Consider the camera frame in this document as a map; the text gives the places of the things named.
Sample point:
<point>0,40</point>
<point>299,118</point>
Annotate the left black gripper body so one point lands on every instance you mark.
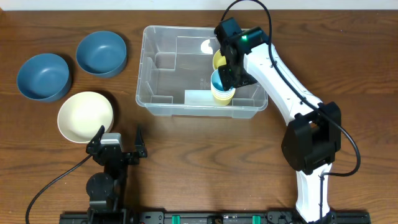
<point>129,160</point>

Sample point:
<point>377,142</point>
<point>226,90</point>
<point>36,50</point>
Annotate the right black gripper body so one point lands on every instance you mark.
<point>240,75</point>

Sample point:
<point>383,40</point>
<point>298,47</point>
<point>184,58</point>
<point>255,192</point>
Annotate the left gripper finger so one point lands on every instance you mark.
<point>95,143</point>
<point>140,144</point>

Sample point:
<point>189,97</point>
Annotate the light blue cup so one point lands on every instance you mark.
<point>216,81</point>

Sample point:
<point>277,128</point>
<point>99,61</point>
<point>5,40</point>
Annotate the yellow cup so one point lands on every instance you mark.
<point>222,101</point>
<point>223,96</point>

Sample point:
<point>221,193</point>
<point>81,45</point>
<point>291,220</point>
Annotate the yellow cup front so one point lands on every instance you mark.
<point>222,101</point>

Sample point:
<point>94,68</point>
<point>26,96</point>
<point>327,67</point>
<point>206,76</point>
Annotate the yellow small bowl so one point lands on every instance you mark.
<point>218,60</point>

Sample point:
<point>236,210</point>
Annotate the cream bowl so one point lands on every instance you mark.
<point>81,116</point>

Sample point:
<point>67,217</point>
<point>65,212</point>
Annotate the dark blue bowl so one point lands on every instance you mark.
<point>45,78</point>
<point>102,54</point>

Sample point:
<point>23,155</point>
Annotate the pink cup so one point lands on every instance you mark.
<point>222,92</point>

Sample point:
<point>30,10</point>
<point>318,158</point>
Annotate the cream white cup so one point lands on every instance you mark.
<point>223,94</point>

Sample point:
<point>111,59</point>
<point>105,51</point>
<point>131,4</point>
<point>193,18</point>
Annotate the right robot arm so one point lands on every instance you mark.
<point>312,137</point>

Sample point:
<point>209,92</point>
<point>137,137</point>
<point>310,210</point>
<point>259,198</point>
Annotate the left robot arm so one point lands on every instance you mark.
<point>106,189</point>

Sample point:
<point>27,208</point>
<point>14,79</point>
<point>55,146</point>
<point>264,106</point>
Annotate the clear plastic storage container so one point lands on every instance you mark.
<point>175,76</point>

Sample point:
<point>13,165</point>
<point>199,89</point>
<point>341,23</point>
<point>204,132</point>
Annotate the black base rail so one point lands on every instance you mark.
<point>271,217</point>

